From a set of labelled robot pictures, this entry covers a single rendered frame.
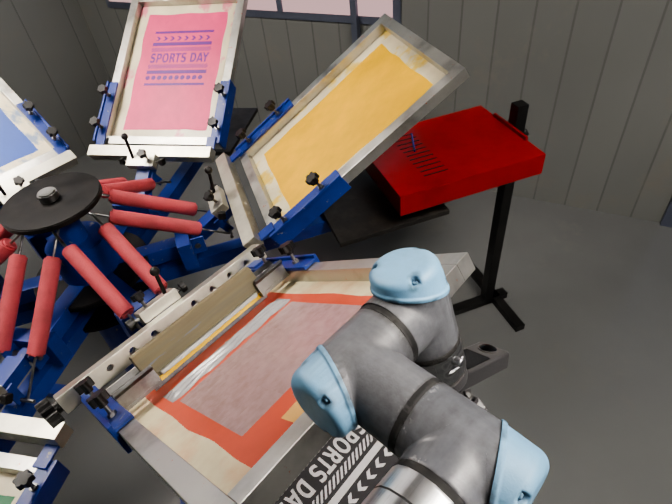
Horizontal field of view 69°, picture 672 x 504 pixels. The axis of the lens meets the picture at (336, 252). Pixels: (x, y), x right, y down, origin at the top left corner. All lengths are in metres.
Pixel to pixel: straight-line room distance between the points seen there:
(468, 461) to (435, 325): 0.15
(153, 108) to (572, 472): 2.42
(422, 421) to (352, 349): 0.09
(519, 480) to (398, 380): 0.12
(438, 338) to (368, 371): 0.11
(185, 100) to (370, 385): 2.08
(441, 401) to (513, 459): 0.07
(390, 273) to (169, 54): 2.20
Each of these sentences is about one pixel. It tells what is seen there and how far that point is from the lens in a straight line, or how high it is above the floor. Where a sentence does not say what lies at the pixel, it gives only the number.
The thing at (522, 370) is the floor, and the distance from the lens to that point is 2.68.
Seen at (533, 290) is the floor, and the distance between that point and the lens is 3.04.
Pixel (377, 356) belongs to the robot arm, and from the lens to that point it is 0.45.
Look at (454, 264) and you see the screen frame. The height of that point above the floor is 1.56.
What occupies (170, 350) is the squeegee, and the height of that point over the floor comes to 1.27.
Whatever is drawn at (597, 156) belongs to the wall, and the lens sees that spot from 3.47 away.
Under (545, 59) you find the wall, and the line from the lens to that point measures 3.22.
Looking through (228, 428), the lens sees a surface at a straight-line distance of 0.90.
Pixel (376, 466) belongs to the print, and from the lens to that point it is 1.33.
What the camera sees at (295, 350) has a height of 1.39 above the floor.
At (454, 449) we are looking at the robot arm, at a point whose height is 1.81.
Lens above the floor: 2.18
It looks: 43 degrees down
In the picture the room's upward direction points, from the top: 7 degrees counter-clockwise
